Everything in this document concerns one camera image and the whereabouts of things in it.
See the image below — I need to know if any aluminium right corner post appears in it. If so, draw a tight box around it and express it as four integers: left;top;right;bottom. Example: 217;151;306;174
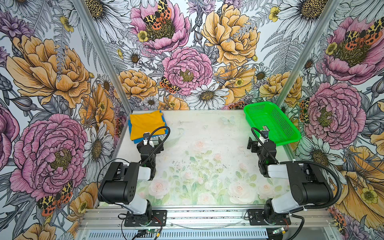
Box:
275;0;341;107

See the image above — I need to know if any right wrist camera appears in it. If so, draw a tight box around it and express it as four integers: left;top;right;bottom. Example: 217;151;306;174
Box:
260;126;270;143

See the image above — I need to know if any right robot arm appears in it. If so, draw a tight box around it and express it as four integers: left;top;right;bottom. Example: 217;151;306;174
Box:
247;138;336;225

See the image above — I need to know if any yellow t shirt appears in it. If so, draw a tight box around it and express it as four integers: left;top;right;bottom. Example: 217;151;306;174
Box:
129;109;166;142

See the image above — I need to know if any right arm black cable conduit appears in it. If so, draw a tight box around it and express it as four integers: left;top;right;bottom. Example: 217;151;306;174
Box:
250;127;343;240

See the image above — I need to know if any folded blue t shirt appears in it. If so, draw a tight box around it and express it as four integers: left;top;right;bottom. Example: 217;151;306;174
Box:
128;109;169;145

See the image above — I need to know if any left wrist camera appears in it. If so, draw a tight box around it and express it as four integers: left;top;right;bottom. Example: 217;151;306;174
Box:
143;132;152;146

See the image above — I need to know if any aluminium left corner post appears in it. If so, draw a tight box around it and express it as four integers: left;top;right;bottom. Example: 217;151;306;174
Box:
70;0;134;115

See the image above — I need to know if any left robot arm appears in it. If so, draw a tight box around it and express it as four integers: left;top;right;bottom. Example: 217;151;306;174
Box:
98;139;164;227

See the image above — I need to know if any aluminium corner post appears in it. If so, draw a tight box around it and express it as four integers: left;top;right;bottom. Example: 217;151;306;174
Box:
70;0;134;115
275;0;341;107

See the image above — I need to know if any aluminium front frame rail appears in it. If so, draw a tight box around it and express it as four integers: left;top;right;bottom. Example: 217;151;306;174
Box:
79;205;334;230

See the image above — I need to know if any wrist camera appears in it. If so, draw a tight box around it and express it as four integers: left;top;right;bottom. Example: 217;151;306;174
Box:
260;126;270;143
143;132;152;146

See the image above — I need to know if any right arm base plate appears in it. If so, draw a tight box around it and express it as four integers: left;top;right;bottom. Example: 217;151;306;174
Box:
245;209;291;226

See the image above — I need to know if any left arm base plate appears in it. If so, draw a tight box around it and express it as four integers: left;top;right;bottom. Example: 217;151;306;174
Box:
124;210;168;227

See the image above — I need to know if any green plastic basket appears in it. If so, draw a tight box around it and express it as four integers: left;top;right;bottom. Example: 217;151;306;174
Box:
244;102;302;146

